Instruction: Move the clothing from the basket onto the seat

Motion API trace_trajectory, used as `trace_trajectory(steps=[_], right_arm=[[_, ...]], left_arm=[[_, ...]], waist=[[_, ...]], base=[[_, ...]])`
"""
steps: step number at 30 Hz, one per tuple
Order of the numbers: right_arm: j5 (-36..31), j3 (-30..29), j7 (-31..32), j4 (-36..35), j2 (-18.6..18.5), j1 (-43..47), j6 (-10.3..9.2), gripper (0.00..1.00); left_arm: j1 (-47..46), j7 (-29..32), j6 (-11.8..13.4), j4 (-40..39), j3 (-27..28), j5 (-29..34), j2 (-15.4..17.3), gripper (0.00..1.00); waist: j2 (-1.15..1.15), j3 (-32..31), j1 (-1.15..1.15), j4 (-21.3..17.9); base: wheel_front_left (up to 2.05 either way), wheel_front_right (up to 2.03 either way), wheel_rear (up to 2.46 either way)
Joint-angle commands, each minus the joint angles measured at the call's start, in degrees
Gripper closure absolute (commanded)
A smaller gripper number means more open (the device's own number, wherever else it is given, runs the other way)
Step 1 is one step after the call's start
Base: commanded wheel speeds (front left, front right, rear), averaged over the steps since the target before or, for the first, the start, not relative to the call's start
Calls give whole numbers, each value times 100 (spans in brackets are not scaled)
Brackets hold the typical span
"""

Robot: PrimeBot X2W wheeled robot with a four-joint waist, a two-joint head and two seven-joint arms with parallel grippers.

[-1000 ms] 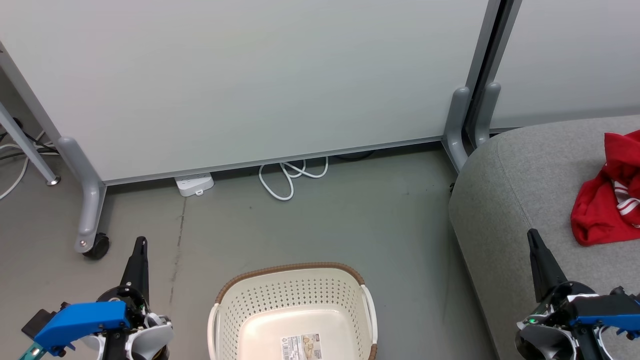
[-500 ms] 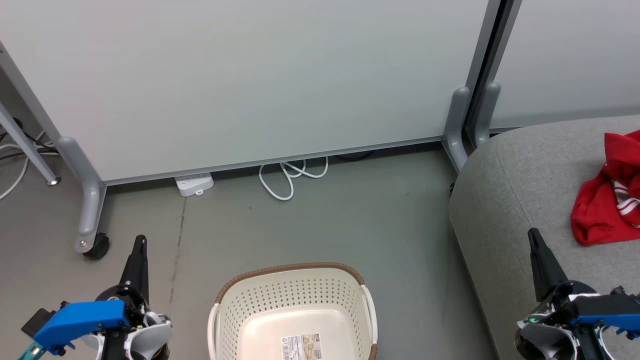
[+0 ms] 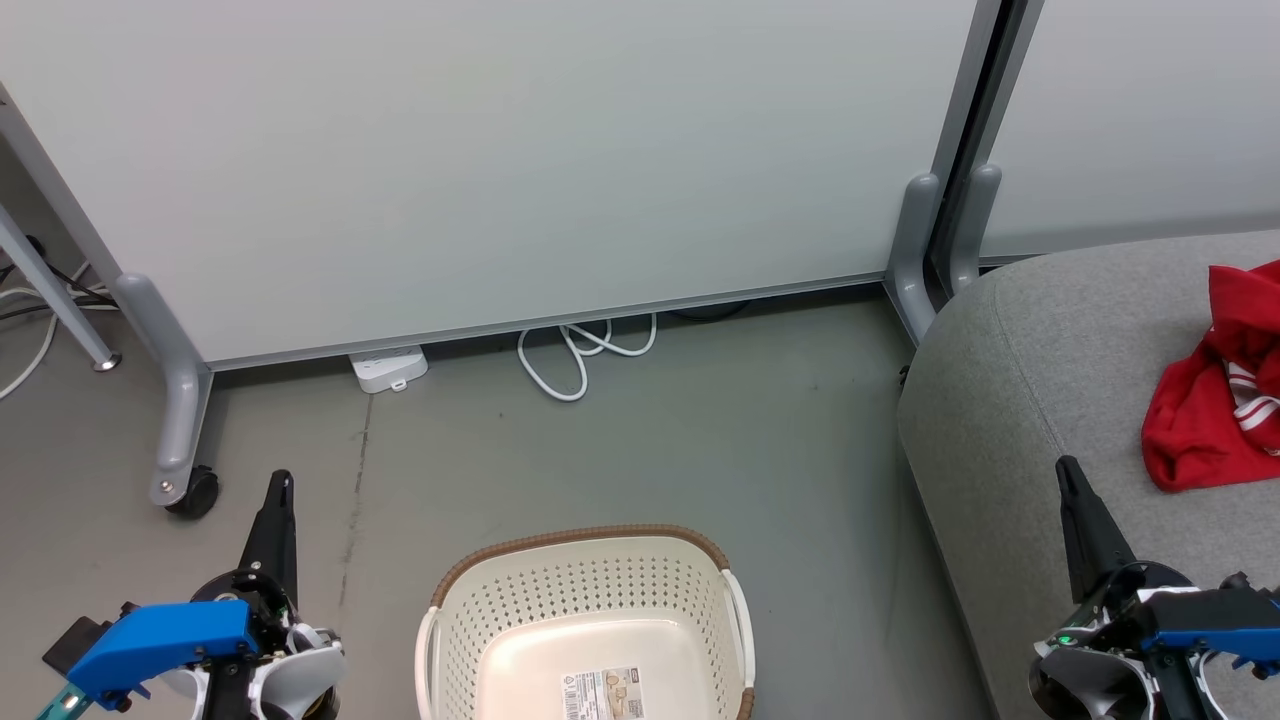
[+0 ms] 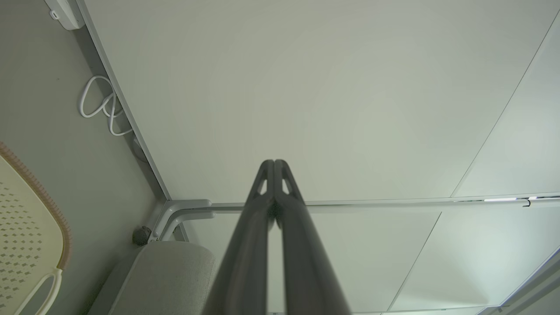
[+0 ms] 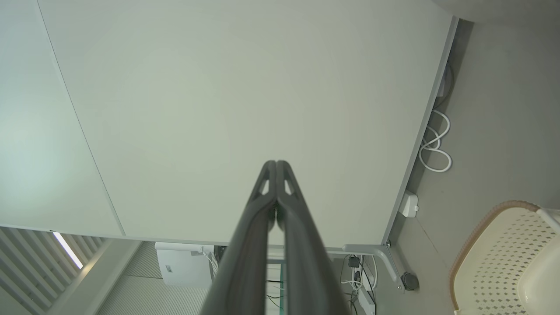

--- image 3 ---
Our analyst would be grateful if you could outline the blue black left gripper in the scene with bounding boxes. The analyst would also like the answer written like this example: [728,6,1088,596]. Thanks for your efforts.
[64,469,299,703]

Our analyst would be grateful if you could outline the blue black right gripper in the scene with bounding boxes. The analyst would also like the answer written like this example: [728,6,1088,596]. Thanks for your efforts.
[1054,455,1280,678]

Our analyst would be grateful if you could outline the red white striped sports garment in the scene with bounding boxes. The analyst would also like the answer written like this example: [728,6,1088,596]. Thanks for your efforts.
[1141,259,1280,494]

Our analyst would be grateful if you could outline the cream perforated laundry basket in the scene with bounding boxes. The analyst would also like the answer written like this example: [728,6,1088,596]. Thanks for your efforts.
[414,524,757,720]

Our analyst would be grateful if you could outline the paper label inside basket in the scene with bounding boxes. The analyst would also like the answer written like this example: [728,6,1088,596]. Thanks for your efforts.
[559,667,647,720]

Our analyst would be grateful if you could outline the grey fabric sofa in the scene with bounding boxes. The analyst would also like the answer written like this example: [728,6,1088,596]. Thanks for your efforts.
[896,231,1280,720]

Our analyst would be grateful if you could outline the grey partition leg with caster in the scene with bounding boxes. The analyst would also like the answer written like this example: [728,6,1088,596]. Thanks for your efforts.
[111,271,222,521]

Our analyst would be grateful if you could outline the white power strip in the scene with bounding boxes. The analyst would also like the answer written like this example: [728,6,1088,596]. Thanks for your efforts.
[349,344,430,395]

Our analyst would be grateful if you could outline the grey metal table leg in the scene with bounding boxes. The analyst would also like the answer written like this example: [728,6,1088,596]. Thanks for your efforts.
[0,203,124,374]

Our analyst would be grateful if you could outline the narrow white partition panel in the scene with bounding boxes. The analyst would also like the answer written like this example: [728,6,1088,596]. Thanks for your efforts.
[978,0,1280,265]

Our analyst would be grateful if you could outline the wide white partition panel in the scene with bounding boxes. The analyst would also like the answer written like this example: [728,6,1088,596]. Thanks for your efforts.
[0,0,1003,373]

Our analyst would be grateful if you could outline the white floor cable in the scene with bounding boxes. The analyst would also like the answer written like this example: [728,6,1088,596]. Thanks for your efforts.
[0,262,93,403]

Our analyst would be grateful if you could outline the black cables by table leg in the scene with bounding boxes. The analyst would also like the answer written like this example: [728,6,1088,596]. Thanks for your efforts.
[0,234,117,323]

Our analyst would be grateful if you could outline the white looped power cable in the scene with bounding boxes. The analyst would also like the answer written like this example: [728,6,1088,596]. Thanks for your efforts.
[516,312,659,404]

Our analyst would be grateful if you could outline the black floor cable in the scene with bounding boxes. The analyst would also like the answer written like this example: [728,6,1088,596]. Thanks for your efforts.
[663,299,753,324]

